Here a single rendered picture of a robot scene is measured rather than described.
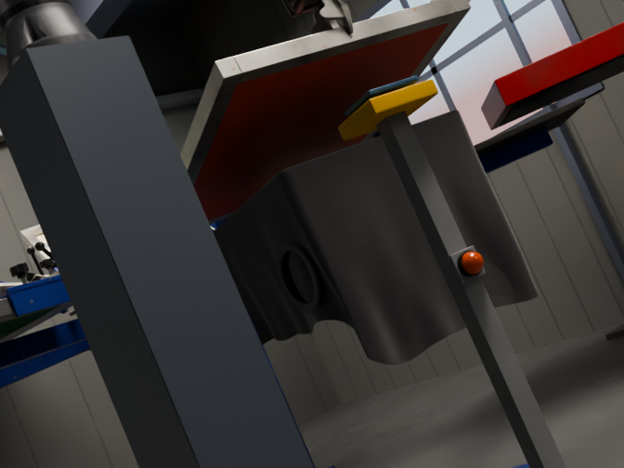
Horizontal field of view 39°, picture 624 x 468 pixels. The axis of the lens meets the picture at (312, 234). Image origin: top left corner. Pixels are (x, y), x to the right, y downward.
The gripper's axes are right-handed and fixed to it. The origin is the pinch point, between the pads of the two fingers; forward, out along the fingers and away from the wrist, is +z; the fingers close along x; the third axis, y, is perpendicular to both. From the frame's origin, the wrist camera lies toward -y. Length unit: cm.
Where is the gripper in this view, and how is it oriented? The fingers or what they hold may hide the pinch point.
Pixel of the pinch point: (347, 33)
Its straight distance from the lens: 177.9
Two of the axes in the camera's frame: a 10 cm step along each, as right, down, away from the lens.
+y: -8.4, 3.3, -4.4
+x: 3.0, -3.9, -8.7
